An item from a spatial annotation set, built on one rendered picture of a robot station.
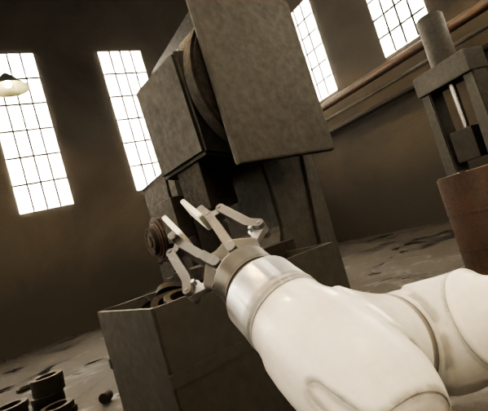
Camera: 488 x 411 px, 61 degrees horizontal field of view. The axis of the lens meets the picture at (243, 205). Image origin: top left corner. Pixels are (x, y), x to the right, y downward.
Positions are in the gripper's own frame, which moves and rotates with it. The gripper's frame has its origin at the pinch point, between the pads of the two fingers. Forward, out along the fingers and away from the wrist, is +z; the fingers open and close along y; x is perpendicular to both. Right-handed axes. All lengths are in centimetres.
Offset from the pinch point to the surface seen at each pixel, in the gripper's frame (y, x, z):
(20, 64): 14, -49, 996
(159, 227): -3, -180, 315
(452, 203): 173, -225, 123
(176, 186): 35, -153, 306
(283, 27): 138, -54, 183
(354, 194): 403, -666, 642
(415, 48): 536, -345, 475
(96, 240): -118, -380, 793
